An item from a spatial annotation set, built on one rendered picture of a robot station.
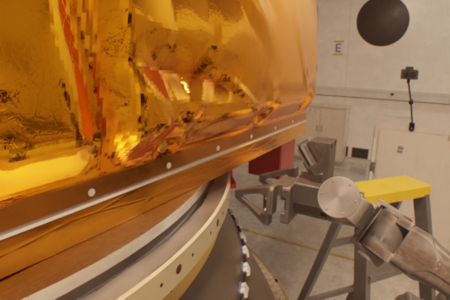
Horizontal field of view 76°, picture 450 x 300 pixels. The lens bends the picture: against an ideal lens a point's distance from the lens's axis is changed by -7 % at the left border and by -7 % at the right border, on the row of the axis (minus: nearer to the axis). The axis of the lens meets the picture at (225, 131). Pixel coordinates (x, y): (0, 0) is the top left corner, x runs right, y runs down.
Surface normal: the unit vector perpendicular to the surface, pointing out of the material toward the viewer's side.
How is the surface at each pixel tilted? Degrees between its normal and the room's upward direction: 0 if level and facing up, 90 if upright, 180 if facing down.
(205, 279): 62
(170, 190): 90
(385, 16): 90
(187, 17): 89
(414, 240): 54
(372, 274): 0
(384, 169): 90
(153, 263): 0
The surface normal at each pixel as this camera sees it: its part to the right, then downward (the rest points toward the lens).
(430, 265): -0.68, -0.51
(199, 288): 0.85, -0.39
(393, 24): -0.51, 0.15
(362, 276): -0.95, -0.02
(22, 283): 0.02, -0.98
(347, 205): -0.45, -0.35
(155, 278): 0.88, 0.11
